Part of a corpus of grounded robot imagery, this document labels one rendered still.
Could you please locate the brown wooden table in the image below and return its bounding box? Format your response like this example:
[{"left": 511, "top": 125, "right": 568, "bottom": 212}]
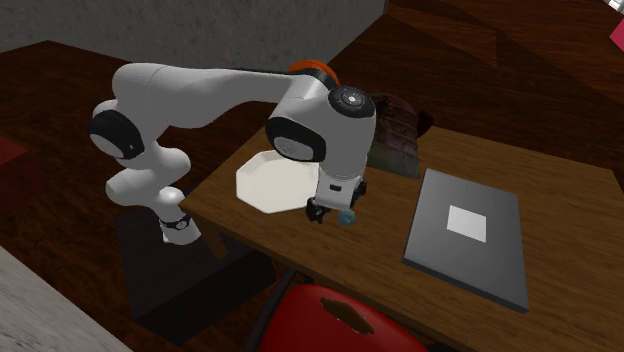
[{"left": 179, "top": 125, "right": 624, "bottom": 352}]

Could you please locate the dark brown rounded object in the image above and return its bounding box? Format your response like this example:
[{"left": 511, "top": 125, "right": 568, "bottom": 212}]
[{"left": 366, "top": 91, "right": 435, "bottom": 180}]

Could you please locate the grey book with white label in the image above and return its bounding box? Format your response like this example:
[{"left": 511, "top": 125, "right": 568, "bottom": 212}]
[{"left": 401, "top": 167, "right": 531, "bottom": 315}]

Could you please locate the white octagonal plate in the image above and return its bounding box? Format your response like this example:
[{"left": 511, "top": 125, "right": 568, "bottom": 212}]
[{"left": 235, "top": 149, "right": 321, "bottom": 215}]

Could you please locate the red chair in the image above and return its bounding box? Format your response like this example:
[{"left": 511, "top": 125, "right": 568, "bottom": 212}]
[{"left": 245, "top": 266, "right": 431, "bottom": 352}]

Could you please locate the dark robot stand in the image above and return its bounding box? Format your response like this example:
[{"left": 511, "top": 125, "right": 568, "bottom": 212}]
[{"left": 115, "top": 206, "right": 277, "bottom": 348}]

